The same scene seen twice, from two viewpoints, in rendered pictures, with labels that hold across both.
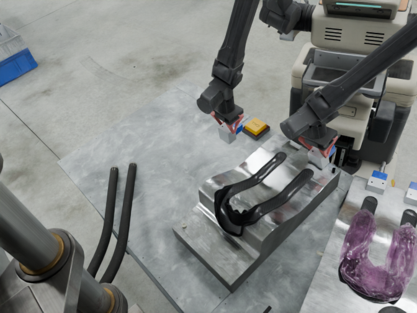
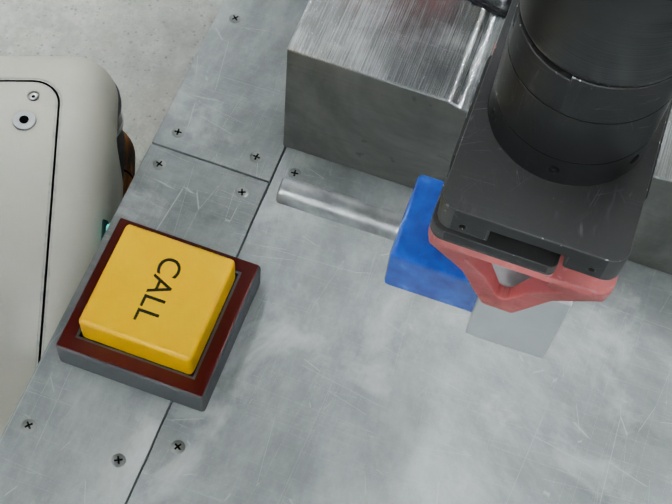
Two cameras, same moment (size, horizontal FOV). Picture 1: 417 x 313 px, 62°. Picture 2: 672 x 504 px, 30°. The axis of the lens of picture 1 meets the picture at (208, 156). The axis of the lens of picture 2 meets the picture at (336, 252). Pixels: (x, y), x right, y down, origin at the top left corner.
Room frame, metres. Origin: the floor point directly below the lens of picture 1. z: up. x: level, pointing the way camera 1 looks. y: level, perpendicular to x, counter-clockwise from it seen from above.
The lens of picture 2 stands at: (1.09, 0.05, 1.40)
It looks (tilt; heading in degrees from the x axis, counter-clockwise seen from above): 62 degrees down; 227
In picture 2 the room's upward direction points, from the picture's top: 7 degrees clockwise
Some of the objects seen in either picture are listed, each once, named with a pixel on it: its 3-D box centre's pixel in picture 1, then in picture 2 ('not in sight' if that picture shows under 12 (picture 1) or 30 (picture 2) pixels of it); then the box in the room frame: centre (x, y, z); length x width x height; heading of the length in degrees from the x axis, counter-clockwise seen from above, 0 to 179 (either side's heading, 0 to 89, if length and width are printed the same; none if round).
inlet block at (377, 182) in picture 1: (379, 176); not in sight; (0.61, -0.52, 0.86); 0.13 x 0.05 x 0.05; 141
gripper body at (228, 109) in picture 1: (225, 103); (582, 84); (0.86, -0.09, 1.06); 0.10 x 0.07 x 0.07; 34
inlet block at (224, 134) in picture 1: (236, 125); (423, 235); (0.88, -0.12, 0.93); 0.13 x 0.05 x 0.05; 125
